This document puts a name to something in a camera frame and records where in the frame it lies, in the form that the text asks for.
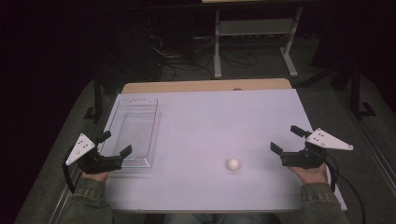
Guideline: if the right hand-held gripper cable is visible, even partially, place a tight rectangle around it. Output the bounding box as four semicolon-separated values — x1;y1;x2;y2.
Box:
325;153;367;224

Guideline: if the left hand-held gripper cable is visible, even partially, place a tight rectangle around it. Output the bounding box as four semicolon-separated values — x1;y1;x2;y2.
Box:
61;144;82;194

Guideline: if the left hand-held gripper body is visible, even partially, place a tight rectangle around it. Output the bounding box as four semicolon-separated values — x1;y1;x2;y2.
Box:
64;133;125;175

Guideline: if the person's right hand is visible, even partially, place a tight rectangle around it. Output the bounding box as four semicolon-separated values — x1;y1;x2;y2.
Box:
288;162;330;186

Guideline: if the clear plastic container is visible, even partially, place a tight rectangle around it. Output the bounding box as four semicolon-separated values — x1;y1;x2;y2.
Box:
100;98;162;169

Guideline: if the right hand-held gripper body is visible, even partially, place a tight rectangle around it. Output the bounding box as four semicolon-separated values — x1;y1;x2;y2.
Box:
279;127;355;170

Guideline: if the person's left hand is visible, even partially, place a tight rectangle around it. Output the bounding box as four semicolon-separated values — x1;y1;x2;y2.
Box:
81;170;110;183

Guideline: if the grey metal stand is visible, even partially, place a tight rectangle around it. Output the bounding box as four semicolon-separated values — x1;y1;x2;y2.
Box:
213;6;304;79

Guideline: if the hand-held gripper cable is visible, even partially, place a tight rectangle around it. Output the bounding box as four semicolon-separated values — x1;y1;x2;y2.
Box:
325;153;367;224
61;144;82;194

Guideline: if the wooden table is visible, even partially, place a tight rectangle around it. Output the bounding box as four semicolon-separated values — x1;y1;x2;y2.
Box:
120;77;292;94

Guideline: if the white ball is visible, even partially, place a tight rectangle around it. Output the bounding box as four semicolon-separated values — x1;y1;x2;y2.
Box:
226;157;241;172

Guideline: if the metal floor rail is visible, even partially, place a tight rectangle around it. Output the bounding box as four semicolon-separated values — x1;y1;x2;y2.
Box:
48;164;82;224
339;90;396;195

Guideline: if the tangle of floor cables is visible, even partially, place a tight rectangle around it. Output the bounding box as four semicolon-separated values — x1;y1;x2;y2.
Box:
148;34;260;82

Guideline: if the black metal stand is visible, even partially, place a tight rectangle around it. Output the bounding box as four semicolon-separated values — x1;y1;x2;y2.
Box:
349;62;377;120
83;71;106;123

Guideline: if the white table board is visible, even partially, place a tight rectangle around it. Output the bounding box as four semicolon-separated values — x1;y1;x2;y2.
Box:
106;88;348;214

